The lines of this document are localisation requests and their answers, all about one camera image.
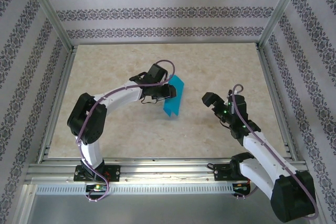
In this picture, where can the blue paper sheet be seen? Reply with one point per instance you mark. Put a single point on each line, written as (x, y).
(176, 95)

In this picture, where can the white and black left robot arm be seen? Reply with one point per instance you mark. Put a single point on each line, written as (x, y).
(118, 98)

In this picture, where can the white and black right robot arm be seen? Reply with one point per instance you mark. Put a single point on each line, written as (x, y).
(262, 161)

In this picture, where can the small circuit board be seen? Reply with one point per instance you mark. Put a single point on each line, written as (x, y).
(97, 187)
(240, 187)

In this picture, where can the grey metal panel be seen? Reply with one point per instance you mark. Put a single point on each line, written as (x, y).
(168, 208)

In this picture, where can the aluminium side rail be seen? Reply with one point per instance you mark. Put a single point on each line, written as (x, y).
(278, 103)
(57, 103)

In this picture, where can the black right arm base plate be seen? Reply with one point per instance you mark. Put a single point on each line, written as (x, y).
(220, 172)

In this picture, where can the long aluminium mounting rail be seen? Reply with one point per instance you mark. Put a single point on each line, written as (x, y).
(170, 167)

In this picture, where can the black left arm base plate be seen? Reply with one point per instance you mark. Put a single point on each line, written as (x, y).
(113, 172)

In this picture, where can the aluminium frame post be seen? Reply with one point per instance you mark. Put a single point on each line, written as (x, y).
(281, 11)
(44, 9)

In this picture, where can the aluminium lower frame bar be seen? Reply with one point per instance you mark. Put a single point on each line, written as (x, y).
(26, 203)

